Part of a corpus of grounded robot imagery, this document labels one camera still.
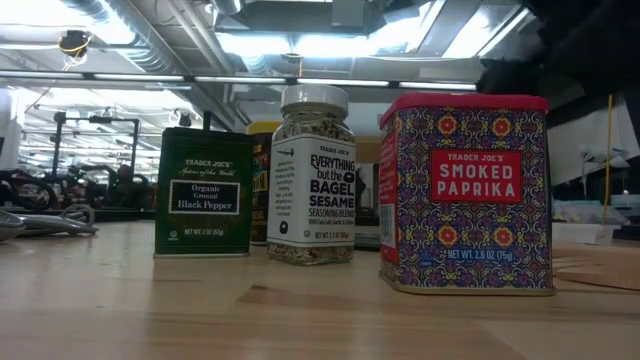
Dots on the smoked paprika tin red lid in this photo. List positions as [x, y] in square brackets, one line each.
[465, 225]

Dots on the bagel sesame seasoning glass jar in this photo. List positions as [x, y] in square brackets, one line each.
[310, 200]

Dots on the yellow lid dark spice jar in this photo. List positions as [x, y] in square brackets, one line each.
[260, 190]

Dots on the green black pepper tin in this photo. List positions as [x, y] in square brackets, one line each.
[200, 240]

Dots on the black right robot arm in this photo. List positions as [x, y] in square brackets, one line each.
[590, 40]

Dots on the black bar with LED strips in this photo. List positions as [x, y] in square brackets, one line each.
[340, 81]

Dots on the plain wooden utensil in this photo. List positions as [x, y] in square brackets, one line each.
[600, 275]

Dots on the black background stand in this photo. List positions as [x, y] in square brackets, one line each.
[135, 150]

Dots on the black round ceiling fixture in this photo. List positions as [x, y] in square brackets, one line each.
[75, 41]

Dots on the black background equipment row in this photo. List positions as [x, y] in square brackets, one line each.
[75, 190]

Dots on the black metal rig frame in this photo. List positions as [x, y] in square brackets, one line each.
[130, 216]

